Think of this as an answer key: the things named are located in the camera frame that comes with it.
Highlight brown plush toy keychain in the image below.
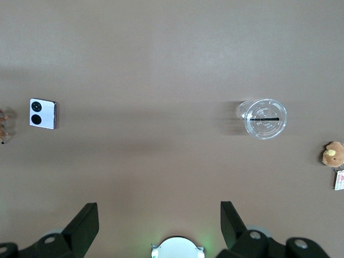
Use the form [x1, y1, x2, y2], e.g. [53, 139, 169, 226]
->
[322, 141, 344, 169]

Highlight small white packet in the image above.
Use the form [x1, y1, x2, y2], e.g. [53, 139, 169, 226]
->
[333, 168, 344, 192]

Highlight clear plastic cup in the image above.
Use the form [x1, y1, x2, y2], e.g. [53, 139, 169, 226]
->
[236, 98, 288, 141]

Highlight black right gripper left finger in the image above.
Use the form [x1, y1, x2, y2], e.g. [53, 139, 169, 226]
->
[0, 203, 99, 258]

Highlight clear plastic cup lid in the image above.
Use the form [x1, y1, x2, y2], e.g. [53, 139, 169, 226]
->
[245, 98, 288, 141]

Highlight small brown lion statue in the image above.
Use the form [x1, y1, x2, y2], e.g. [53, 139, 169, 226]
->
[0, 108, 13, 145]

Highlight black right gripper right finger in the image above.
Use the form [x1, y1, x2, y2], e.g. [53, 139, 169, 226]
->
[216, 200, 333, 258]

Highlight purple flip phone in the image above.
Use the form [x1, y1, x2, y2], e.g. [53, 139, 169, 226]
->
[29, 98, 59, 130]

